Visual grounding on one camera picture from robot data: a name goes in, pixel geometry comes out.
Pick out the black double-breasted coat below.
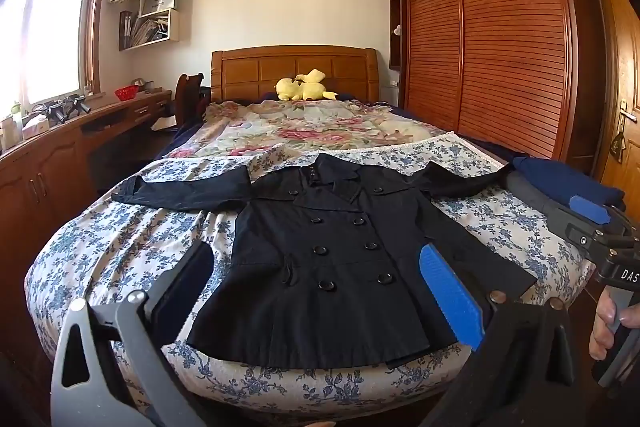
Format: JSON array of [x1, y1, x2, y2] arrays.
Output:
[[115, 154, 535, 369]]

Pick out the folded navy blue clothes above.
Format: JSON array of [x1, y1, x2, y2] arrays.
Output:
[[504, 156, 626, 216]]

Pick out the person's right hand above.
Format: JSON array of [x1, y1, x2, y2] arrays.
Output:
[[589, 287, 640, 361]]

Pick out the wooden desk cabinet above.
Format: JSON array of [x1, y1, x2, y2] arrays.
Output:
[[0, 89, 174, 358]]

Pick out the dark wooden chair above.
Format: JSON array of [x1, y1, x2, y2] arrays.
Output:
[[175, 72, 206, 127]]

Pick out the wooden louvered wardrobe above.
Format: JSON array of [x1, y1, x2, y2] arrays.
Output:
[[390, 0, 606, 173]]

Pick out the pink floral quilt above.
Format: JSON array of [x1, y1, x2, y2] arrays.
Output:
[[160, 100, 443, 158]]

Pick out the wooden headboard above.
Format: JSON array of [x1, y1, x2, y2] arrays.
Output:
[[210, 44, 380, 103]]

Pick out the yellow plush toy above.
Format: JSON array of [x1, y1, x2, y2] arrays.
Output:
[[274, 69, 337, 101]]

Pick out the wooden door with handle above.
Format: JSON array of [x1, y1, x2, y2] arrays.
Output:
[[594, 0, 640, 220]]

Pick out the white wall shelf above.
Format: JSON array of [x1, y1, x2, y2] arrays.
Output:
[[118, 0, 180, 51]]

